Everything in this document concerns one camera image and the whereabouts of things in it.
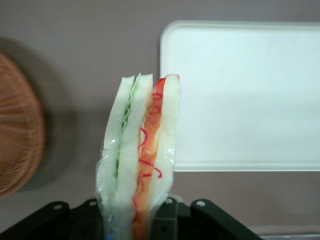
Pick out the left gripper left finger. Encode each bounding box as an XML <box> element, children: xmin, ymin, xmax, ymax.
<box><xmin>0</xmin><ymin>198</ymin><xmax>108</xmax><ymax>240</ymax></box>

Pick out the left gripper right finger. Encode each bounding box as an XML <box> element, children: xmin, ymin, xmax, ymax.
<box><xmin>149</xmin><ymin>196</ymin><xmax>264</xmax><ymax>240</ymax></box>

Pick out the triangle sandwich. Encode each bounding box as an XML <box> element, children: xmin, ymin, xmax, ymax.
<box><xmin>94</xmin><ymin>72</ymin><xmax>181</xmax><ymax>240</ymax></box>

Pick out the round brown wicker basket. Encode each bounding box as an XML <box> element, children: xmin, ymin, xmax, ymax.
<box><xmin>0</xmin><ymin>49</ymin><xmax>46</xmax><ymax>200</ymax></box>

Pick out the beige plastic tray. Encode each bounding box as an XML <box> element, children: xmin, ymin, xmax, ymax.
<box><xmin>159</xmin><ymin>19</ymin><xmax>320</xmax><ymax>173</ymax></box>

